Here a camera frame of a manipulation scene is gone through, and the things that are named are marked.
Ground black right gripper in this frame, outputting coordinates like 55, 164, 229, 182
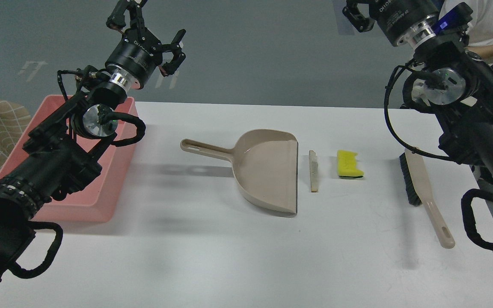
342, 0, 439, 47

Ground beige plastic dustpan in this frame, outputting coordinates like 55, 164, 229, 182
180, 129, 299, 215

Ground yellow green sponge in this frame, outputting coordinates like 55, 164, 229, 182
337, 150, 364, 178

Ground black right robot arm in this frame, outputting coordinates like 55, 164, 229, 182
342, 0, 493, 251

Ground white foam piece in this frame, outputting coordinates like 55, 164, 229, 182
309, 150, 319, 193

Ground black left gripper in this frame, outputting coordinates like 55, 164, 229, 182
104, 0, 187, 89

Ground beige hand brush black bristles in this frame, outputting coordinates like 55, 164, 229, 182
399, 148, 455, 249

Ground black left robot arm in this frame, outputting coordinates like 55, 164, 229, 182
0, 0, 186, 282

